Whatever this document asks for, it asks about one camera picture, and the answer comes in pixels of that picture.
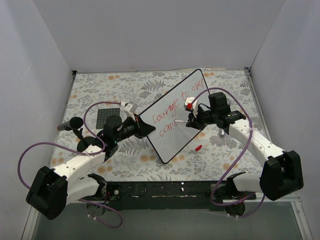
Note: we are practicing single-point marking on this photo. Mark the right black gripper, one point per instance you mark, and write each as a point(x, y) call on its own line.
point(197, 120)

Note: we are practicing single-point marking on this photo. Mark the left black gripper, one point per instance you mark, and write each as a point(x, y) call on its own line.
point(138, 127)

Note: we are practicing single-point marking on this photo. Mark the white marker pen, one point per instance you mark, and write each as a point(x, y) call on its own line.
point(180, 121)

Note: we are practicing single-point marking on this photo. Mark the white board with black frame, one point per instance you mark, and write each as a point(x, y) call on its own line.
point(171, 137)

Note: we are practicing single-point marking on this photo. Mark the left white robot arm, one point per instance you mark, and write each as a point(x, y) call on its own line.
point(54, 188)

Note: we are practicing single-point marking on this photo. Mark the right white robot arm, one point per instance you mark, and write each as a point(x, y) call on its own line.
point(281, 170)

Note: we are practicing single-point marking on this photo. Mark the silver microphone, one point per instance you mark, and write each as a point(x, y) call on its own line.
point(222, 133)

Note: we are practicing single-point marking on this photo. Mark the floral patterned table mat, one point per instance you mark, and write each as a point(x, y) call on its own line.
point(136, 160)

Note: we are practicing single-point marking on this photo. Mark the dark grey studded baseplate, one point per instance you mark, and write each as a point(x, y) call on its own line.
point(103, 114)

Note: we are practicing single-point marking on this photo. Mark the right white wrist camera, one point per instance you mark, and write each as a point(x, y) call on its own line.
point(191, 105)

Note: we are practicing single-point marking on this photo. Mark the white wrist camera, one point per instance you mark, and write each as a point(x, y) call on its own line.
point(129, 108)
point(191, 105)

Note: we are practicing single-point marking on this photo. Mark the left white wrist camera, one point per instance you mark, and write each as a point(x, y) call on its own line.
point(129, 108)

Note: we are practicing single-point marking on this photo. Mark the black front mounting rail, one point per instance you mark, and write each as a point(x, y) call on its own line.
point(162, 195)

